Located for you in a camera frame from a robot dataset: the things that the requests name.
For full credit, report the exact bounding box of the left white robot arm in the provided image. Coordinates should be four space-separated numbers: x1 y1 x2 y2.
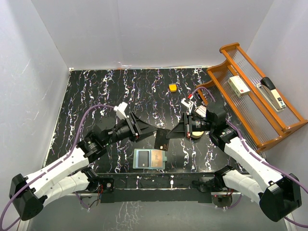
9 113 157 221

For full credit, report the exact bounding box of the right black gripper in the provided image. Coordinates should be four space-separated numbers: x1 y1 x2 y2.
166 112 214 138

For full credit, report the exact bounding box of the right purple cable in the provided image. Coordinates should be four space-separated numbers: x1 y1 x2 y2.
190 87 308 228

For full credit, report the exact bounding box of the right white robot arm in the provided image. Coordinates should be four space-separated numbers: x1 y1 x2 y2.
166 100 302 222

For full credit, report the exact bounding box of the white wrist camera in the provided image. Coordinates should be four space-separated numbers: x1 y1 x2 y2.
113 102 128 120
181 98 194 113

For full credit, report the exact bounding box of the gold credit card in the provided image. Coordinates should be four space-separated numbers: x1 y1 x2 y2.
151 150 164 168

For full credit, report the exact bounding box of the purple cable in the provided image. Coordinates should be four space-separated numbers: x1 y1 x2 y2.
0 104 116 231
190 87 308 228

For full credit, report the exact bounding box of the wooden tray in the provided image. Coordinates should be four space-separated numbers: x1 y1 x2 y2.
191 131 204 139

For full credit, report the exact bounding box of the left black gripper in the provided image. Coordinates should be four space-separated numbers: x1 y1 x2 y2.
104 112 157 146

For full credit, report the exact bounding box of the black beige stapler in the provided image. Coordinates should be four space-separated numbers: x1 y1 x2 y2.
257 77 286 112

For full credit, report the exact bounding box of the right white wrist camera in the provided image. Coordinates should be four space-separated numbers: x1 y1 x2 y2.
181 98 194 113

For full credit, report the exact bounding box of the green card holder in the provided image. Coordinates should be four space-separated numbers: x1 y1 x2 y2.
133 149 167 170

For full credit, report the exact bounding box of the yellow small block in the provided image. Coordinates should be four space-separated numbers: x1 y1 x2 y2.
168 84 177 92

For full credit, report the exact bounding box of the white staple box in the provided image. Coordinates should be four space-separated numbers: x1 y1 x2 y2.
228 76 250 97

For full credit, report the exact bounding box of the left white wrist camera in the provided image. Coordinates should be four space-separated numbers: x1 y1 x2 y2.
113 102 128 120

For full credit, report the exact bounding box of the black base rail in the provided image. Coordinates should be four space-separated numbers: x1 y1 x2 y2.
79 172 244 205

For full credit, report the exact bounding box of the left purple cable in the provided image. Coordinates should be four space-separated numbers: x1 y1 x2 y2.
0 104 116 231

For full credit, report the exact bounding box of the wooden tiered shelf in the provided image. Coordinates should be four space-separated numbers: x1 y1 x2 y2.
197 43 308 153

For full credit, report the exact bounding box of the black credit card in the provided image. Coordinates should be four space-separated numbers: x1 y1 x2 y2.
137 150 149 168
154 128 170 151

